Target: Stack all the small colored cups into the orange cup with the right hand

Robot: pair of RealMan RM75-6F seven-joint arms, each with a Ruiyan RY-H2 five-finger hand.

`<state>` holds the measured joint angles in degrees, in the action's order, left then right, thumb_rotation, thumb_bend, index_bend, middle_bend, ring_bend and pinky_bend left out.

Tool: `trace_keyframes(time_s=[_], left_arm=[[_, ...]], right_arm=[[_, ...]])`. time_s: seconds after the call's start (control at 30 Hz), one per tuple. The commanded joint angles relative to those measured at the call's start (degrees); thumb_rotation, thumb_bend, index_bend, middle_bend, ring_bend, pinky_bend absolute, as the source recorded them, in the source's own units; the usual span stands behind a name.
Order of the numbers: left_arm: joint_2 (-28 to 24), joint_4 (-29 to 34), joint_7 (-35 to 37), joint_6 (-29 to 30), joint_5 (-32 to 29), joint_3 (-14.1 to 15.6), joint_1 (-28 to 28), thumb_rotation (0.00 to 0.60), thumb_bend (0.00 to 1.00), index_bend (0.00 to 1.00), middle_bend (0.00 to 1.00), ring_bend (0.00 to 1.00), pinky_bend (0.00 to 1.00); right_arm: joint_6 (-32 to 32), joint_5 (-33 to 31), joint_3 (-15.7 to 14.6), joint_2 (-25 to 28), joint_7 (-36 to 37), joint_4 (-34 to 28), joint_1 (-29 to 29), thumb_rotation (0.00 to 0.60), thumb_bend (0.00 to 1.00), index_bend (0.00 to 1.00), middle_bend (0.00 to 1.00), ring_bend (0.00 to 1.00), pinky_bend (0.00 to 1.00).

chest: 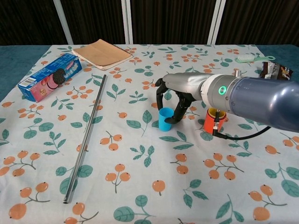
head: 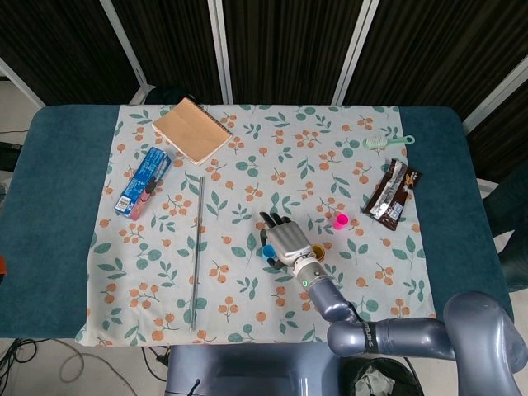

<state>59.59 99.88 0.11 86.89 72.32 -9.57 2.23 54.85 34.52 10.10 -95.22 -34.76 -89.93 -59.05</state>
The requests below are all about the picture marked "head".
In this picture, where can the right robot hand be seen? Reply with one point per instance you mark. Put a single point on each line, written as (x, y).
(288, 243)

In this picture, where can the light blue cup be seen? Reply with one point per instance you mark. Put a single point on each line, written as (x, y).
(269, 251)

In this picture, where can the yellow cup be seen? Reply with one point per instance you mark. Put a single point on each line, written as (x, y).
(317, 250)

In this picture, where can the pink cup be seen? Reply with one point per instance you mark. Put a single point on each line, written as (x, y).
(341, 222)

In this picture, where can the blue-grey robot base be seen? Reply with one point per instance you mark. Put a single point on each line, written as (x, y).
(251, 367)

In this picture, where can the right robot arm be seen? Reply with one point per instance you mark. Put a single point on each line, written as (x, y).
(412, 338)

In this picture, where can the floral tablecloth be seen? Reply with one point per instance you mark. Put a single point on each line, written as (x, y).
(231, 297)

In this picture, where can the metal rod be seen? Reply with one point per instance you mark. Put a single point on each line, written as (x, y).
(198, 247)

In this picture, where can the brown snack packet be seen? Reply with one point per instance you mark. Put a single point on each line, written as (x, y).
(392, 194)

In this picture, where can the green brush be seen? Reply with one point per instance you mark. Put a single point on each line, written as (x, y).
(377, 143)

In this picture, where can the brown spiral notebook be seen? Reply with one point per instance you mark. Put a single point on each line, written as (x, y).
(191, 130)

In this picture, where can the blue toothpaste box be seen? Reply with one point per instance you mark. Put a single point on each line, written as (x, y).
(142, 183)

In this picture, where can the black trash bin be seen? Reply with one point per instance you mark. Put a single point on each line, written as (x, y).
(371, 379)

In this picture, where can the black power plug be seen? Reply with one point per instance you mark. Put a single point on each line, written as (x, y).
(161, 358)

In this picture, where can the black bag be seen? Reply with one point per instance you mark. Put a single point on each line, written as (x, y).
(165, 95)

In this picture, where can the teal table cover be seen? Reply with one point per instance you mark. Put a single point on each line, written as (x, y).
(53, 206)

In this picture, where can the small orange object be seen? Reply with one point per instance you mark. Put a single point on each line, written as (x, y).
(3, 267)

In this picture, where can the white partition post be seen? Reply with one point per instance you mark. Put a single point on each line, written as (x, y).
(495, 99)
(220, 53)
(20, 82)
(354, 49)
(125, 45)

